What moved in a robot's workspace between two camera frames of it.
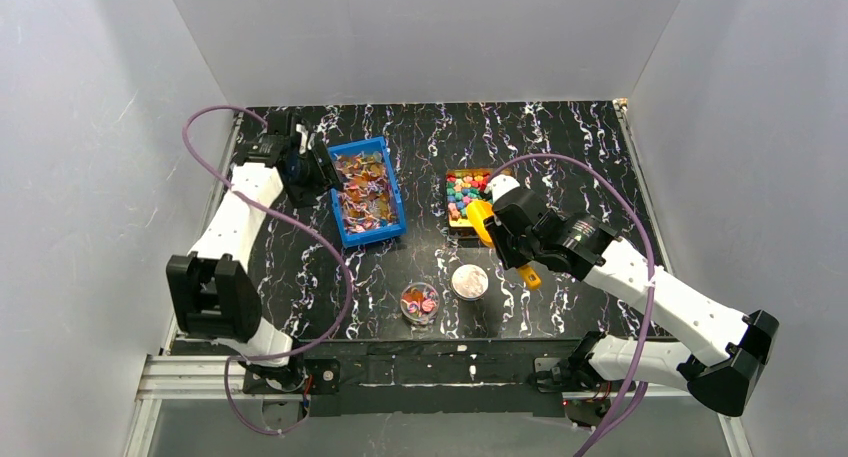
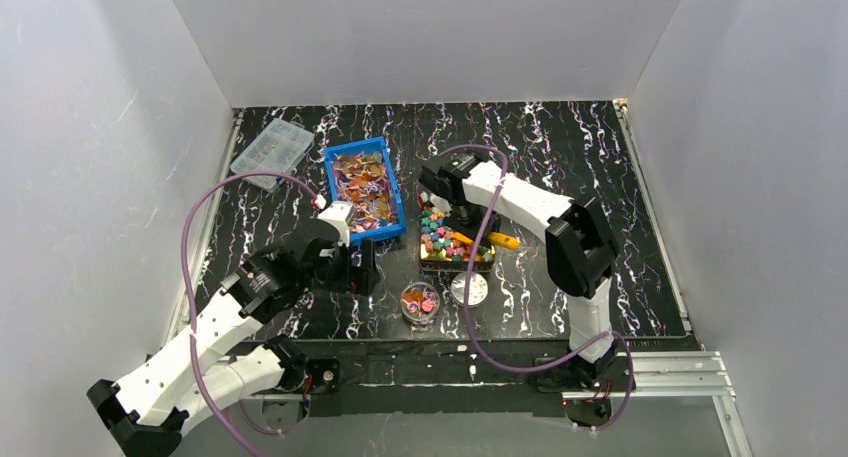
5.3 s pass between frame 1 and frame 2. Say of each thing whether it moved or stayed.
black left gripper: moved
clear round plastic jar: stayed
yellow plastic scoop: moved
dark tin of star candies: moved
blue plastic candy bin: stayed
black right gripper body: moved
